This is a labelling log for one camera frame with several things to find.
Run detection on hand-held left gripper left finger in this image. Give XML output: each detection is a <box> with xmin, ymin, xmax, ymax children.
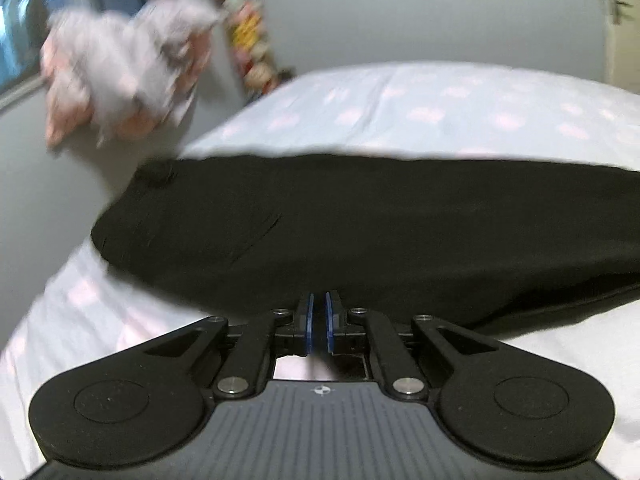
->
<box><xmin>135</xmin><ymin>292</ymin><xmax>316</xmax><ymax>400</ymax></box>

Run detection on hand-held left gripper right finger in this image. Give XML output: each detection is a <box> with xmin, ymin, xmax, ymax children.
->
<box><xmin>325</xmin><ymin>290</ymin><xmax>506</xmax><ymax>400</ymax></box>

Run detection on black pants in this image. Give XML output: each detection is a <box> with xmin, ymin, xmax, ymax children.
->
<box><xmin>90</xmin><ymin>154</ymin><xmax>640</xmax><ymax>342</ymax></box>

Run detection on bed with pink dotted sheet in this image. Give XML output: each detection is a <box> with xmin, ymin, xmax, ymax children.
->
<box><xmin>0</xmin><ymin>60</ymin><xmax>640</xmax><ymax>473</ymax></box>

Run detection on column of plush toys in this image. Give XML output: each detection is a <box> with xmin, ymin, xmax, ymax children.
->
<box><xmin>206</xmin><ymin>0</ymin><xmax>295</xmax><ymax>105</ymax></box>

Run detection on crumpled dotted duvet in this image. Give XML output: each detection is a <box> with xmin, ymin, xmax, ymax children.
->
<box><xmin>40</xmin><ymin>0</ymin><xmax>222</xmax><ymax>148</ymax></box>

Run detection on cream door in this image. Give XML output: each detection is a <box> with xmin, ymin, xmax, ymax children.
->
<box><xmin>597</xmin><ymin>0</ymin><xmax>640</xmax><ymax>86</ymax></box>

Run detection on window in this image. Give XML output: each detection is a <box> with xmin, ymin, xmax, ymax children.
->
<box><xmin>0</xmin><ymin>0</ymin><xmax>166</xmax><ymax>107</ymax></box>

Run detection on black door handle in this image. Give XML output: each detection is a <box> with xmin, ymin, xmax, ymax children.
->
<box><xmin>607</xmin><ymin>0</ymin><xmax>633</xmax><ymax>25</ymax></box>

